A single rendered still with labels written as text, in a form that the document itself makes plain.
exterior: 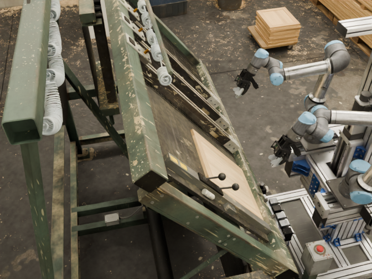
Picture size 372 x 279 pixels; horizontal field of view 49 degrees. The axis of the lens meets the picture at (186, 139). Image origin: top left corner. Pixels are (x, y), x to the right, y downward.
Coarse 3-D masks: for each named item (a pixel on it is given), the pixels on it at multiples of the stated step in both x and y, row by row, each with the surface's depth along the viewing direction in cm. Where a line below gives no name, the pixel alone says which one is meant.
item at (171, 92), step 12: (144, 60) 226; (144, 72) 231; (156, 72) 237; (156, 84) 238; (168, 96) 246; (180, 96) 248; (180, 108) 254; (192, 108) 257; (204, 120) 265; (216, 132) 275; (228, 144) 285
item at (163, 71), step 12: (144, 0) 243; (144, 12) 244; (144, 24) 242; (156, 24) 220; (156, 36) 212; (156, 48) 214; (156, 60) 214; (168, 60) 194; (168, 72) 187; (168, 84) 200
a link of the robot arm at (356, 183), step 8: (360, 176) 221; (368, 176) 214; (352, 184) 225; (360, 184) 218; (368, 184) 216; (352, 192) 222; (360, 192) 218; (368, 192) 217; (352, 200) 224; (360, 200) 222; (368, 200) 220
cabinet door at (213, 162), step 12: (192, 132) 243; (204, 144) 246; (204, 156) 231; (216, 156) 252; (204, 168) 222; (216, 168) 237; (228, 168) 256; (240, 168) 279; (216, 180) 224; (228, 180) 241; (240, 180) 262; (228, 192) 227; (240, 192) 247; (252, 204) 252
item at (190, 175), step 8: (168, 152) 186; (168, 160) 183; (176, 168) 187; (184, 176) 192; (192, 176) 193; (200, 184) 199; (216, 192) 206; (224, 200) 212; (232, 200) 218; (240, 208) 221; (240, 216) 225; (248, 216) 226; (256, 216) 235; (256, 224) 233; (264, 224) 238; (264, 232) 241
